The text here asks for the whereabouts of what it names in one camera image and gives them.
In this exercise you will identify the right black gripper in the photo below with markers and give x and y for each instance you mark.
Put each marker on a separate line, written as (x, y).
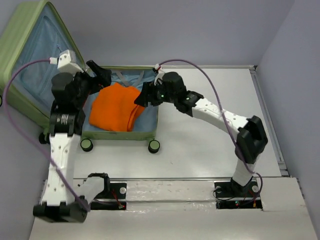
(144, 98)

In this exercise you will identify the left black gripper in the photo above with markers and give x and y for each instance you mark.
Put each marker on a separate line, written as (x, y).
(104, 75)

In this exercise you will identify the orange cloth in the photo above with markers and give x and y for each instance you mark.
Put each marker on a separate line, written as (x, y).
(114, 108)

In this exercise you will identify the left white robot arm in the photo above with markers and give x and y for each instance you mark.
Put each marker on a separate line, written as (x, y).
(60, 203)

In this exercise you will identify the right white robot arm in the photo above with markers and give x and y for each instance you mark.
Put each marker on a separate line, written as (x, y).
(247, 133)

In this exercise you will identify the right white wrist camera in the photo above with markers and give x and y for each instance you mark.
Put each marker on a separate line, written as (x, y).
(159, 74)

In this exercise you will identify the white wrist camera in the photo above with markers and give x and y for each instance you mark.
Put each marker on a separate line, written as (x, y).
(159, 74)
(67, 63)

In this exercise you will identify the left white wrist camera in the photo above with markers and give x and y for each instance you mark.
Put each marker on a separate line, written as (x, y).
(67, 63)

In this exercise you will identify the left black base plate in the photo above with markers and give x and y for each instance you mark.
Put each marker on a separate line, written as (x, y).
(114, 200)

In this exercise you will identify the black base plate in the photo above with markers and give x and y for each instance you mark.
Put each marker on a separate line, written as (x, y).
(114, 200)
(227, 199)

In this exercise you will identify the aluminium rail across table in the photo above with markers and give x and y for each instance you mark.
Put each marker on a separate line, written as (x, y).
(171, 179)

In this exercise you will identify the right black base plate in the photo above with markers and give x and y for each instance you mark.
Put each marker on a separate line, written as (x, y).
(227, 199)

